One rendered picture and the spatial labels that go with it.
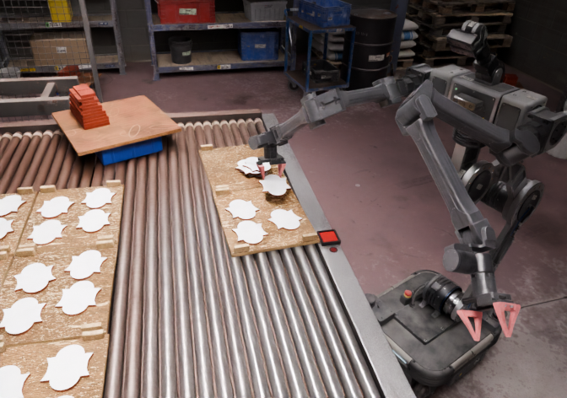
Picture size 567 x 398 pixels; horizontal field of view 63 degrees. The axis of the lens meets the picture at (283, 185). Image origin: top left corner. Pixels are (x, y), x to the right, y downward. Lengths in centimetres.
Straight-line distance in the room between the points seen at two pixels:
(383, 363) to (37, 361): 99
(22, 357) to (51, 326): 11
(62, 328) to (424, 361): 159
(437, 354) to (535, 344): 77
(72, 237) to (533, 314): 256
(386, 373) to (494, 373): 141
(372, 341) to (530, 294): 195
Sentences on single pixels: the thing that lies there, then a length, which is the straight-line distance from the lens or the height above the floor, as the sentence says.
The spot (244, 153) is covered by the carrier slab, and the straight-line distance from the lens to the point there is 237.
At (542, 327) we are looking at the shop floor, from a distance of 318.
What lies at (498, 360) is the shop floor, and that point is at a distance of 289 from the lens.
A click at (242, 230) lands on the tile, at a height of 94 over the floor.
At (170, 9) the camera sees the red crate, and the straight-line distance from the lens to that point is 595.
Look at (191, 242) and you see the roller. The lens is 183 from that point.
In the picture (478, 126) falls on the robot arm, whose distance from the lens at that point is 148.
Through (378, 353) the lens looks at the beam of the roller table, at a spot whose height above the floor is 92.
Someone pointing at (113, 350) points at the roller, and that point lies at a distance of 153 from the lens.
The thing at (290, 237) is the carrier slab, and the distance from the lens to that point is 182.
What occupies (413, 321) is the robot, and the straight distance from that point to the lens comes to 253.
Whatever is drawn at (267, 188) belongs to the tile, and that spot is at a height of 101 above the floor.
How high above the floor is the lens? 209
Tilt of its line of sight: 33 degrees down
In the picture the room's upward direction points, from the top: 3 degrees clockwise
